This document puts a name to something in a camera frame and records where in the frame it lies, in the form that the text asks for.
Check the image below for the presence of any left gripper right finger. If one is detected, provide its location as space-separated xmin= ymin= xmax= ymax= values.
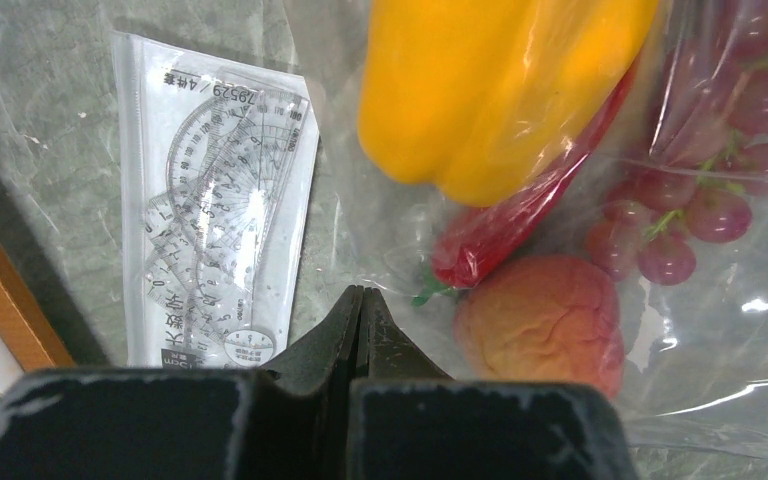
xmin=347 ymin=288 xmax=638 ymax=479

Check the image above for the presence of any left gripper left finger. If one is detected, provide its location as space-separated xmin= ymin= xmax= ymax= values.
xmin=0 ymin=286 xmax=365 ymax=479

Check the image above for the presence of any clear zip top bag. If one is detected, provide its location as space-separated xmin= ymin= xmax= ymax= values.
xmin=285 ymin=1 xmax=768 ymax=458

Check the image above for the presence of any red fake grape bunch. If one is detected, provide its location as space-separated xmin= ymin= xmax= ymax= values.
xmin=583 ymin=1 xmax=768 ymax=286

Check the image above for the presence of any yellow fake bell pepper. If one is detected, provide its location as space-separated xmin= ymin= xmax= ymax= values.
xmin=357 ymin=0 xmax=659 ymax=207

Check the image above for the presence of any fake peach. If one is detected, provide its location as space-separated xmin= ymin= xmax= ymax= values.
xmin=453 ymin=254 xmax=625 ymax=398

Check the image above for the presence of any white blister pack card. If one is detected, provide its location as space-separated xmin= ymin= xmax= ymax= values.
xmin=111 ymin=32 xmax=319 ymax=369

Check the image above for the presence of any orange wooden rack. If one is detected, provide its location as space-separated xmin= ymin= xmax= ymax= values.
xmin=0 ymin=243 xmax=76 ymax=371

